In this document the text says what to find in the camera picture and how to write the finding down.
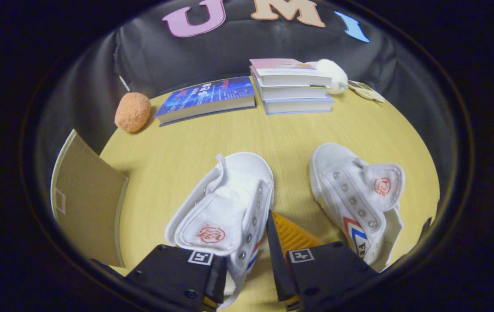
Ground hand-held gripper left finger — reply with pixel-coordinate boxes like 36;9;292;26
123;244;229;312

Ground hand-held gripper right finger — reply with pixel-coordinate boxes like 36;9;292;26
266;211;380;312

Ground white canvas shoe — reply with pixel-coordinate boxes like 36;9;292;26
309;143;405;273
165;152;275;309

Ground beige fabric storage box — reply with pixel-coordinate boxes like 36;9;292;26
51;129;129;268

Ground pale blue cover book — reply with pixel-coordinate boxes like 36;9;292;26
262;96;335;116

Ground orange fuzzy ball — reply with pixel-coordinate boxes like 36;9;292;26
114;92;152;133

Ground white cover book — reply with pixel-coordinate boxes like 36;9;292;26
253;78;330;101

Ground white divided grain tray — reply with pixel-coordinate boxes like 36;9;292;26
348;80;386;103

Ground white plush toy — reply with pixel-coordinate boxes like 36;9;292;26
308;59;349;95

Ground pink cover book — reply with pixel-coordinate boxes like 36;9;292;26
250;58;332;87

